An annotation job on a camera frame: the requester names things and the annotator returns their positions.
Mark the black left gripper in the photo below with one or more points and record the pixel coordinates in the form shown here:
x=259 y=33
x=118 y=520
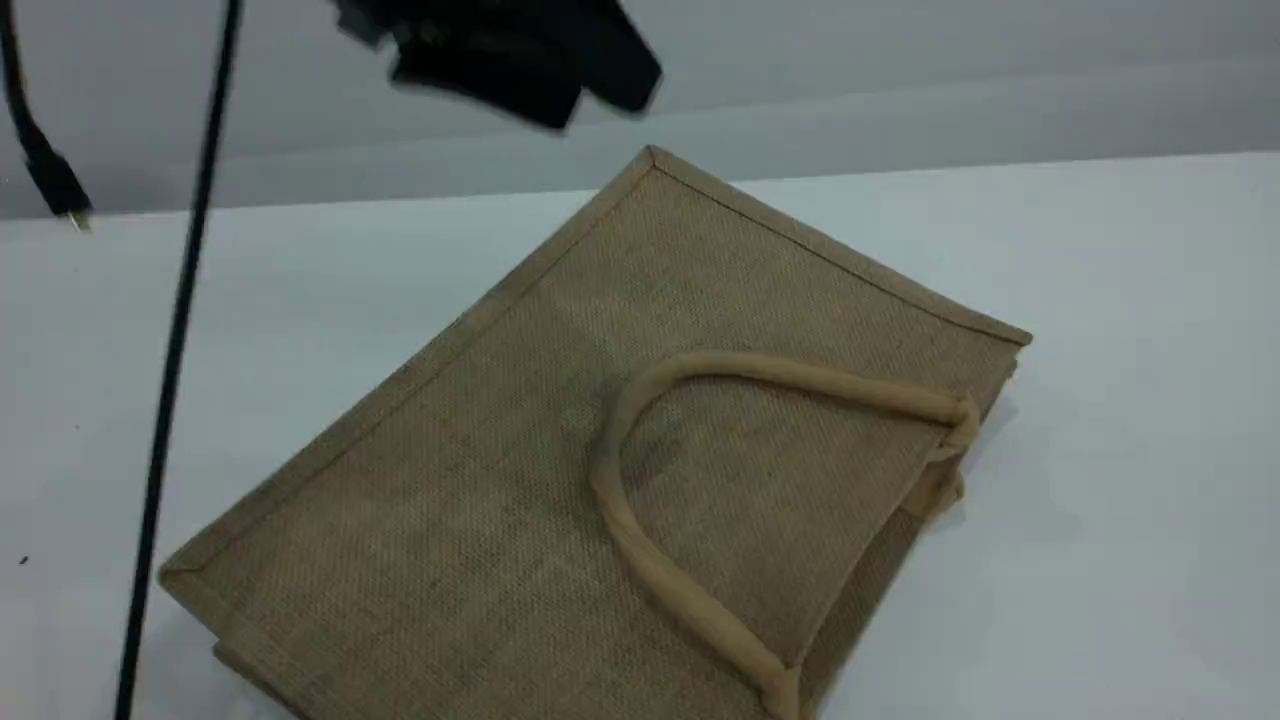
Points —
x=470 y=20

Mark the brown jute tote bag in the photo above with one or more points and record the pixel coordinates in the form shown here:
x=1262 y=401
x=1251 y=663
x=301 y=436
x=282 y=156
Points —
x=560 y=480

